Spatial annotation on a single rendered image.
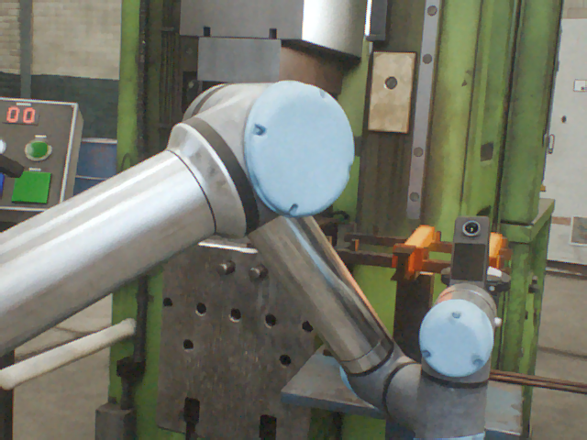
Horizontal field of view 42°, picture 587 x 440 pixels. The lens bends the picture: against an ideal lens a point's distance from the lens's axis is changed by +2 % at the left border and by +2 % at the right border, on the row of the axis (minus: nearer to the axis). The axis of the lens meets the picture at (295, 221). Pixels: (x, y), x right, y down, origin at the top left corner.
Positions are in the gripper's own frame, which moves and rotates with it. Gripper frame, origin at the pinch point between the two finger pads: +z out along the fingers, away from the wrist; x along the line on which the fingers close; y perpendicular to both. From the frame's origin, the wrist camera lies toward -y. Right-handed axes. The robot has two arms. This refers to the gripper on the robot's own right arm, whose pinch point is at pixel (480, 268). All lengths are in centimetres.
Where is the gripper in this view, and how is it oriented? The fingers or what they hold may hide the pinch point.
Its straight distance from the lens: 117.7
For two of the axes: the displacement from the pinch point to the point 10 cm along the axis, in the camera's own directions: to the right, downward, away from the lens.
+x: 9.5, 1.0, -2.9
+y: -0.6, 9.9, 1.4
